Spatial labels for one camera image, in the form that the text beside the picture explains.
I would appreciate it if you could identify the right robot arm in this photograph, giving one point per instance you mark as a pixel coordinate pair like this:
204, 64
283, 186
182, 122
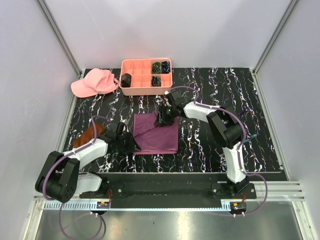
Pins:
227, 130

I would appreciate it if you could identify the brown cloth napkin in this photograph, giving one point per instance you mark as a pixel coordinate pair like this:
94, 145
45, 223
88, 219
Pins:
88, 135

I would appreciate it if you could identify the purple cloth napkin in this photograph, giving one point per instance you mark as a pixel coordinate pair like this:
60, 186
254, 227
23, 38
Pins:
155, 139

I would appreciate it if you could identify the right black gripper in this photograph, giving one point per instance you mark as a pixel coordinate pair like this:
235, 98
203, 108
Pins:
161, 118

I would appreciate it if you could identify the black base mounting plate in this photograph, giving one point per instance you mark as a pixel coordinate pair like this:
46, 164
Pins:
170, 191

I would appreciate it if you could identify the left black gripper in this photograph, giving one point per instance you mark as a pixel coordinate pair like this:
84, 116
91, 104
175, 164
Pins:
133, 146

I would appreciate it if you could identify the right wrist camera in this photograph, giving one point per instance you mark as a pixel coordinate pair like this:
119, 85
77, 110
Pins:
174, 98

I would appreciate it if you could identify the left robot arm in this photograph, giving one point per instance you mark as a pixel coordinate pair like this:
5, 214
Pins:
60, 178

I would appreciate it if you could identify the pink divided organizer box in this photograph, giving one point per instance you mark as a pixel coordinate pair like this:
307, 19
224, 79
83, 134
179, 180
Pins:
150, 76

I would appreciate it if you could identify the dark rolled sock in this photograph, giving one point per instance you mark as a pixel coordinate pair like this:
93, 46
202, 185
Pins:
126, 80

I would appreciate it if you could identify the pink baseball cap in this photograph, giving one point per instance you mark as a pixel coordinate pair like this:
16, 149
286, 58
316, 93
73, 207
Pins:
96, 82

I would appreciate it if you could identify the silver knife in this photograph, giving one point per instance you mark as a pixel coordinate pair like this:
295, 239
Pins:
250, 138

